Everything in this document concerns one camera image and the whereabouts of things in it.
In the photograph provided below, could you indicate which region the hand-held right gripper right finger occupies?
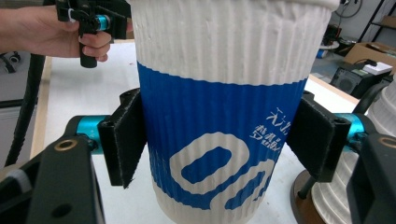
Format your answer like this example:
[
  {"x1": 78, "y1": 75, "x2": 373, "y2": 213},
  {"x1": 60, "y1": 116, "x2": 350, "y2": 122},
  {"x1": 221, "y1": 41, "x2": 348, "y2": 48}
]
[{"x1": 285, "y1": 91, "x2": 352, "y2": 183}]

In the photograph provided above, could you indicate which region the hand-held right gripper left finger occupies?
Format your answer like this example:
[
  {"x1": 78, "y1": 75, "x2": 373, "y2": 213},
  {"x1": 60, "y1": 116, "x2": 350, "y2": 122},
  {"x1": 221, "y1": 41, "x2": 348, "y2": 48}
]
[{"x1": 97, "y1": 88, "x2": 149, "y2": 189}]

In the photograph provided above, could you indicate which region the blue and white paper cup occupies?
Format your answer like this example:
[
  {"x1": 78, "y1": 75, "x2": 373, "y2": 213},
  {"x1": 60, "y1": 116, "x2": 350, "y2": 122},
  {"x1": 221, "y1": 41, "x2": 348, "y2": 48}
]
[{"x1": 125, "y1": 0, "x2": 341, "y2": 224}]

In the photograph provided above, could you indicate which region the cardboard box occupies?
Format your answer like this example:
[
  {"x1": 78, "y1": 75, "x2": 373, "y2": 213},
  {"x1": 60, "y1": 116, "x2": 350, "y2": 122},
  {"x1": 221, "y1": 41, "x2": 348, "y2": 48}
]
[{"x1": 343, "y1": 41, "x2": 396, "y2": 75}]

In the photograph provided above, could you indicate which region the white box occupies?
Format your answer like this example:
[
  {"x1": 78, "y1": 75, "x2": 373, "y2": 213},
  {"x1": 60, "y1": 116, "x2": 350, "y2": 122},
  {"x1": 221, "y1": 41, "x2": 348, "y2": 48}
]
[{"x1": 361, "y1": 61, "x2": 394, "y2": 76}]

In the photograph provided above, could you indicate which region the black metal shelf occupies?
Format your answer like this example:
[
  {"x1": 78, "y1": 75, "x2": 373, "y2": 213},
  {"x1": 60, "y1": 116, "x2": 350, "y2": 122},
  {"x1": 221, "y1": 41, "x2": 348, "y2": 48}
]
[{"x1": 357, "y1": 0, "x2": 396, "y2": 43}]

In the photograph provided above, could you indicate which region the stack of white paper cups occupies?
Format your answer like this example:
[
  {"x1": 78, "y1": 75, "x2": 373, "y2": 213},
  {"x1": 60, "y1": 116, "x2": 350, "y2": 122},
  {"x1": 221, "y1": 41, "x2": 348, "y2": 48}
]
[{"x1": 311, "y1": 73, "x2": 396, "y2": 224}]

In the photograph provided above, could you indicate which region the cup holder with brown base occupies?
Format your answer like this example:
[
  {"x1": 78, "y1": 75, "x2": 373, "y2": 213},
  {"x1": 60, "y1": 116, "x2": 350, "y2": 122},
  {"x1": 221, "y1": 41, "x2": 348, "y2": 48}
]
[{"x1": 290, "y1": 78, "x2": 392, "y2": 224}]

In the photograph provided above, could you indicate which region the black speaker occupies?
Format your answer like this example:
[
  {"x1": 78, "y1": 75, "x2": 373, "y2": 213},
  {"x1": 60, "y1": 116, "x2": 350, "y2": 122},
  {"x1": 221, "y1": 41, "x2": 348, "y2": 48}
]
[{"x1": 330, "y1": 66, "x2": 390, "y2": 100}]

